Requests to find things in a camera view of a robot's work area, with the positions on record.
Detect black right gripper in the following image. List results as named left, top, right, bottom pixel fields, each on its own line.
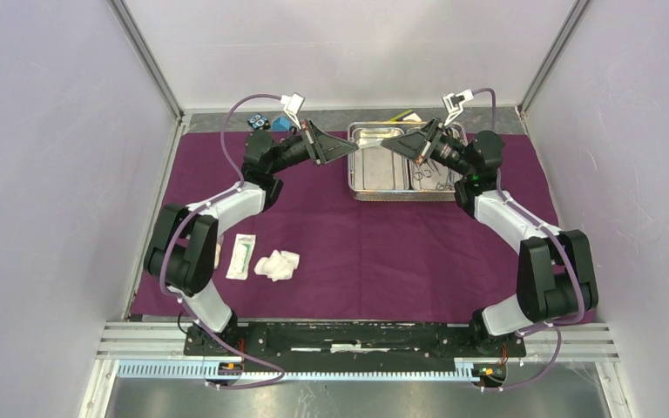
left=382, top=117, right=473, bottom=178

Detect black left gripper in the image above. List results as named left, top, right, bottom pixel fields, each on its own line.
left=268, top=118, right=358, bottom=174

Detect steel forceps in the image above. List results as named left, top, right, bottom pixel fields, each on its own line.
left=357, top=138, right=382, bottom=149

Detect metal mesh instrument tray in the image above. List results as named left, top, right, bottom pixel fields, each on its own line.
left=348, top=121, right=461, bottom=202

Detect purple cloth wrap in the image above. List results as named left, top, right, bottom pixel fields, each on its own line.
left=163, top=132, right=559, bottom=323

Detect white gauze wad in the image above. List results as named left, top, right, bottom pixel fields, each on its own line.
left=253, top=250, right=301, bottom=282

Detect suture packet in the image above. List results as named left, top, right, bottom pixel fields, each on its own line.
left=226, top=234, right=256, bottom=280

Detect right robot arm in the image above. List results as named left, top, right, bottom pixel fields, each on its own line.
left=381, top=118, right=599, bottom=355

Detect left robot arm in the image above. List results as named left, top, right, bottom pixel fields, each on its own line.
left=143, top=121, right=359, bottom=355

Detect steel surgical scissors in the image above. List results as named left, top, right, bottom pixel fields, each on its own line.
left=414, top=161, right=454, bottom=192

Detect steel left inner pan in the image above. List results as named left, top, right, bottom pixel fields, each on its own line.
left=348, top=124, right=409, bottom=192

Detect blue toy block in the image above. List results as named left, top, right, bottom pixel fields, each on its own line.
left=271, top=116, right=293, bottom=132

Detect black blue toy car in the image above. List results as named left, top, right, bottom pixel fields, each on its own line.
left=247, top=113, right=271, bottom=131

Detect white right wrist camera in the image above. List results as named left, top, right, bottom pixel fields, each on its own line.
left=442, top=89, right=474, bottom=127

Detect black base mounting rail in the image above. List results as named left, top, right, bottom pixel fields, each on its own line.
left=183, top=320, right=527, bottom=374

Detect aluminium corner frame rail right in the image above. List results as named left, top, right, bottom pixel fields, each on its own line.
left=517, top=0, right=593, bottom=115

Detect aluminium corner frame rail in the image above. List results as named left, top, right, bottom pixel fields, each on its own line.
left=517, top=0, right=593, bottom=115
left=107, top=0, right=184, bottom=120

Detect aluminium corner frame rail left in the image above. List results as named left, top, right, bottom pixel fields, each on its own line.
left=107, top=0, right=184, bottom=120

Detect aluminium front frame rail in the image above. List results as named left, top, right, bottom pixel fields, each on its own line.
left=96, top=322, right=620, bottom=384

